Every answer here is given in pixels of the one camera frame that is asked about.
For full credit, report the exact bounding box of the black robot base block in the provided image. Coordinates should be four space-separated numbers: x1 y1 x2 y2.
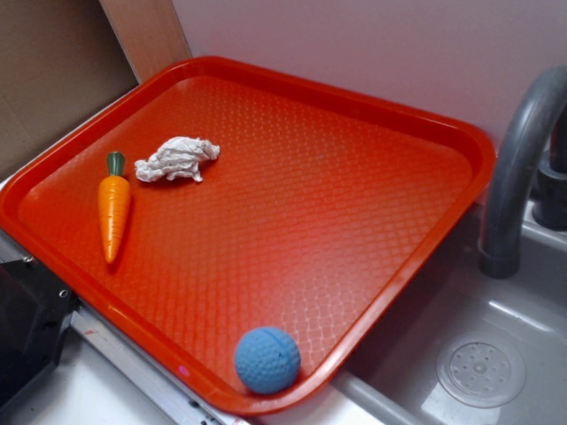
1 257 77 411

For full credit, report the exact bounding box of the brown cardboard panel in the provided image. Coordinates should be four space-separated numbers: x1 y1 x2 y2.
1 1 137 178

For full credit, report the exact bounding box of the blue dimpled ball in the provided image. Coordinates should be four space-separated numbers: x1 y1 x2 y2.
234 327 301 395

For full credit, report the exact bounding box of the crumpled white paper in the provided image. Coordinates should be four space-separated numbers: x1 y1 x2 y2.
134 136 221 182

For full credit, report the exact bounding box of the orange toy carrot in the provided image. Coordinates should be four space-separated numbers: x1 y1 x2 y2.
97 151 131 265

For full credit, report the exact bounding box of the grey plastic sink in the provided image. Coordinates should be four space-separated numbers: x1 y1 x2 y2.
330 198 567 425

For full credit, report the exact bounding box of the grey curved faucet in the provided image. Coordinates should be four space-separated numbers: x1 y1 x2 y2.
478 66 566 279

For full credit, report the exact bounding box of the red plastic tray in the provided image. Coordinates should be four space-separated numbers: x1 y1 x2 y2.
1 58 495 416

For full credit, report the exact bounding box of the wooden board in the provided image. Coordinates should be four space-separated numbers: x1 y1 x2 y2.
100 0 192 83

